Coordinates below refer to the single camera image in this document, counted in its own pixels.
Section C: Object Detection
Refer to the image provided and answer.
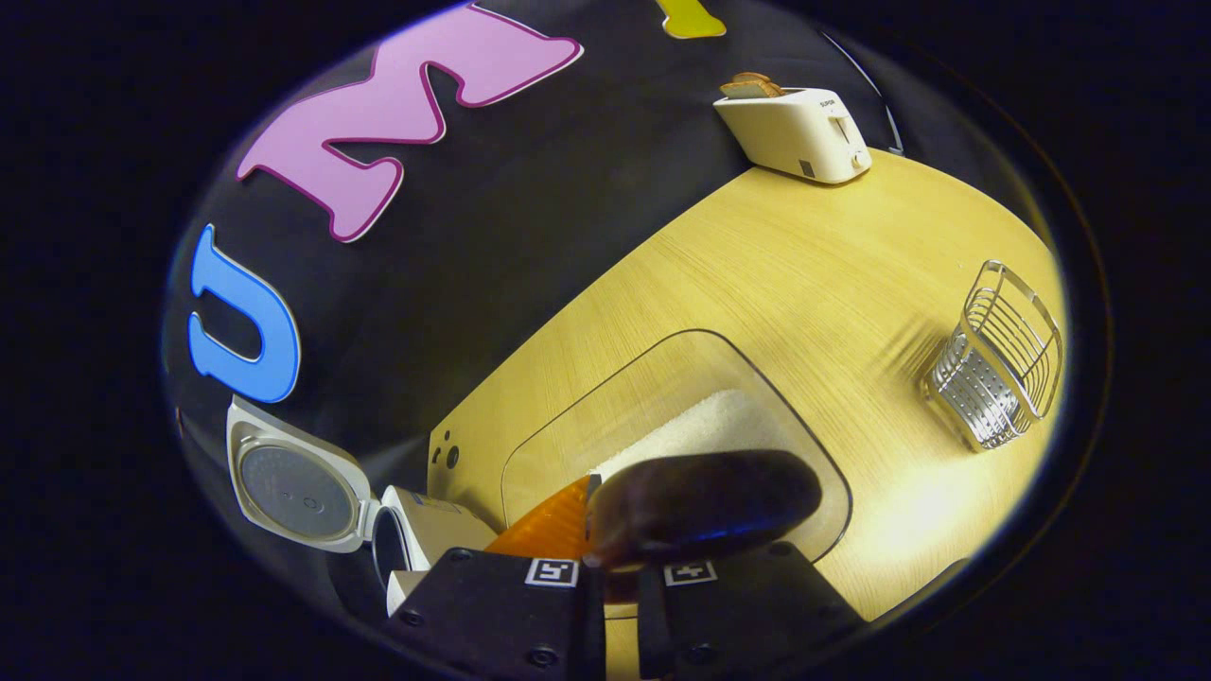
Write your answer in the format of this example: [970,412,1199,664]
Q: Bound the metal wire chopstick holder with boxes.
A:
[922,260,1064,452]

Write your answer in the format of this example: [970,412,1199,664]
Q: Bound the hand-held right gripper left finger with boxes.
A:
[383,475,606,681]

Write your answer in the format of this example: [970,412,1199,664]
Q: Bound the brown wooden spoon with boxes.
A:
[584,449,822,606]

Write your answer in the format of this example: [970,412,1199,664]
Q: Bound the black backdrop cloth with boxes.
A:
[166,0,909,578]

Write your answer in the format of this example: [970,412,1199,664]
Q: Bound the clear plastic container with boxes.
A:
[500,329,852,568]

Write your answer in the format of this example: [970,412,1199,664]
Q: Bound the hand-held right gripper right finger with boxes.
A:
[639,541,867,680]

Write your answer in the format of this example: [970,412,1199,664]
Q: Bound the thin hanging cable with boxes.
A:
[821,30,905,156]

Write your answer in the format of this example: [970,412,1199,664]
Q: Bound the white toaster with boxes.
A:
[712,87,873,185]

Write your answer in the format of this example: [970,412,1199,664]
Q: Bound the brown toast slice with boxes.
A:
[719,72,784,100]

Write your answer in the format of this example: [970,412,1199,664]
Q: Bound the white rice cooker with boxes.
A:
[225,395,499,616]

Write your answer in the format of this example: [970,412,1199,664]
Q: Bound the white rice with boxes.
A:
[591,388,788,483]

